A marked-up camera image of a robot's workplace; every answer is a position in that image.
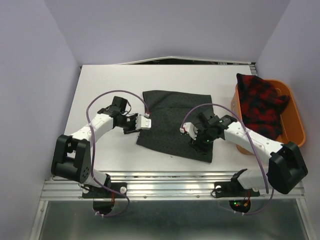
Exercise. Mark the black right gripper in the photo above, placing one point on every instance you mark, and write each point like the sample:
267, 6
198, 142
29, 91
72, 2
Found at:
202, 149

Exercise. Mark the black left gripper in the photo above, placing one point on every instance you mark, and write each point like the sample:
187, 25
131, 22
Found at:
126, 131

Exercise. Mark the dark grey dotted skirt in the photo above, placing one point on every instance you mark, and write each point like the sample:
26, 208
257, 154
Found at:
167, 111

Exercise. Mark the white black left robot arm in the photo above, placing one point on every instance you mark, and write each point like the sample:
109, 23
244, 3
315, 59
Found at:
72, 158

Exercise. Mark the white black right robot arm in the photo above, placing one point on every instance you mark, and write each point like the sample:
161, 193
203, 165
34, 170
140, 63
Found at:
281, 165

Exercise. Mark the red black plaid skirt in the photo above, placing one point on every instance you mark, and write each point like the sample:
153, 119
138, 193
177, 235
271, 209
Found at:
261, 106

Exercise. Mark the orange plastic bin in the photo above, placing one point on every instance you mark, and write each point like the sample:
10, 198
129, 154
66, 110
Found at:
291, 123

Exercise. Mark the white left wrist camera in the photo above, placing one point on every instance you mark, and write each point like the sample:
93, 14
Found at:
143, 122

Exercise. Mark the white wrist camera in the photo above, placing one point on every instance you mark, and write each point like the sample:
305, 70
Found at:
143, 122
190, 129

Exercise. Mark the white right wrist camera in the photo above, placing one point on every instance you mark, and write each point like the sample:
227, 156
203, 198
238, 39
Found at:
190, 129

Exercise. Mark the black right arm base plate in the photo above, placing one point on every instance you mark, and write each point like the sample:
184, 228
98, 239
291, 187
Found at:
228, 189

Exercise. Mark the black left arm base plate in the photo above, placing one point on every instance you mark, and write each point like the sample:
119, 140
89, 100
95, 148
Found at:
92, 192

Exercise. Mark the aluminium extrusion frame rail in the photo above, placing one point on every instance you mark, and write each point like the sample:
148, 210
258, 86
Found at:
145, 186

